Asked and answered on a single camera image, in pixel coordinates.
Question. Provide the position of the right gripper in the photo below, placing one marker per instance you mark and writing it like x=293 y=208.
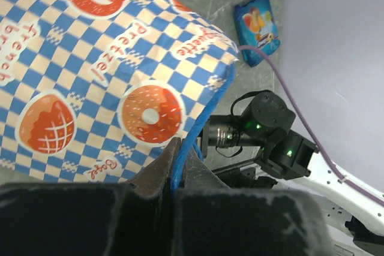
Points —
x=213 y=219

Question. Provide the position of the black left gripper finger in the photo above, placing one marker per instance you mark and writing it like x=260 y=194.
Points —
x=127 y=218

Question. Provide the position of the checkered paper bag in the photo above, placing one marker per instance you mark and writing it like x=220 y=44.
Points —
x=93 y=90

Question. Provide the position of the blue snack packet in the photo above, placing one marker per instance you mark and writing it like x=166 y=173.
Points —
x=255 y=25

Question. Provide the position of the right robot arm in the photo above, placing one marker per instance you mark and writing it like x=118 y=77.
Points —
x=352 y=206

